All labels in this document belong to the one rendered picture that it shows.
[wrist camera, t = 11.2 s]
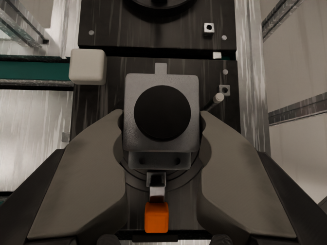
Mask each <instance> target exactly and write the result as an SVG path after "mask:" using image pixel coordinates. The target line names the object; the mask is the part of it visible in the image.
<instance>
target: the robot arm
mask: <svg viewBox="0 0 327 245"><path fill-rule="evenodd" d="M123 119H124V110H121V109H116V110H114V111H112V112H111V113H109V114H107V115H106V116H104V117H103V118H101V119H100V120H98V121H96V122H95V123H93V124H92V125H90V126H89V127H87V128H86V129H84V130H83V131H82V132H81V133H79V134H78V135H77V136H76V137H75V138H74V139H72V140H71V141H70V142H69V143H68V144H67V145H66V147H65V148H64V149H56V150H55V151H54V152H53V153H52V154H51V155H50V156H49V157H48V158H47V159H46V160H45V161H44V162H43V163H42V164H41V165H40V166H39V167H38V168H37V169H36V170H35V171H34V172H33V173H32V174H31V175H30V176H29V177H28V178H27V179H26V180H25V181H24V182H23V183H22V184H21V185H20V186H19V187H18V188H17V189H16V190H15V191H14V192H13V193H12V194H11V195H10V196H9V197H8V198H7V199H6V200H5V201H4V202H3V203H2V204H1V205H0V245H121V243H120V241H119V239H118V237H117V236H116V235H114V234H115V233H116V232H117V231H118V230H120V229H121V228H122V227H123V226H124V225H125V224H126V222H127V219H128V210H127V189H126V179H125V170H124V168H123V167H122V166H121V165H120V164H119V163H120V161H121V160H122V158H123V157H124V153H123V143H122V137H123ZM200 141H201V144H200V152H199V159H200V160H201V162H202V163H203V165H204V168H203V169H202V172H201V176H200V183H199V189H198V194H197V221H198V223H199V224H200V225H201V226H202V227H203V228H204V229H205V230H206V231H208V232H209V233H210V234H211V235H213V237H212V239H211V242H210V244H209V245H327V215H326V213H325V212H324V211H323V210H322V209H321V208H320V207H319V206H318V205H317V204H316V203H315V202H314V200H313V199H312V198H311V197H310V196H309V195H308V194H307V193H306V192H305V191H304V190H303V189H302V188H301V187H300V186H299V185H298V184H297V183H296V182H295V181H294V180H293V179H292V178H291V177H290V176H289V175H288V174H287V173H286V172H285V171H284V170H283V169H282V168H281V167H280V166H279V165H278V164H277V163H276V162H275V161H274V160H273V159H272V158H271V157H270V156H269V155H268V154H267V153H266V152H260V151H257V150H256V149H255V148H254V147H253V146H252V144H251V143H250V142H249V141H248V140H246V139H245V138H244V137H243V136H242V135H241V134H240V133H238V132H237V131H236V130H234V129H233V128H232V127H230V126H228V125H227V124H225V123H224V122H222V121H221V120H219V119H218V118H216V117H215V116H213V115H212V114H210V113H209V112H207V111H200Z"/></svg>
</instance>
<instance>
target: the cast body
mask: <svg viewBox="0 0 327 245"><path fill-rule="evenodd" d="M122 143H123V149H124V150H126V151H129V155H128V166H129V168H130V169H152V170H188V169H190V167H191V152H196V151H198V150H199V148H200V108H199V79H198V77H197V76H195V75H176V74H167V63H155V74H144V73H129V74H127V75H126V77H125V98H124V119H123V140H122Z"/></svg>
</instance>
